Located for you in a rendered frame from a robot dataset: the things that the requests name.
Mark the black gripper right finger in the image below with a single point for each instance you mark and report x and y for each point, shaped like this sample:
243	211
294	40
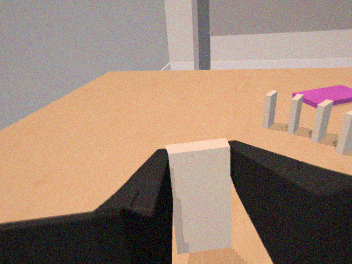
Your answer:
301	212

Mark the pink flat rectangular block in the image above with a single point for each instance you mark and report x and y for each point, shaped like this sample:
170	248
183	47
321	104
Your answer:
338	94

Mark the grey rectangular block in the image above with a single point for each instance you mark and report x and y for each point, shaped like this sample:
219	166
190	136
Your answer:
269	109
202	194
294	115
344	143
321	120

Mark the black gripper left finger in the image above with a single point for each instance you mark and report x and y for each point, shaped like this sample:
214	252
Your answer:
133	226

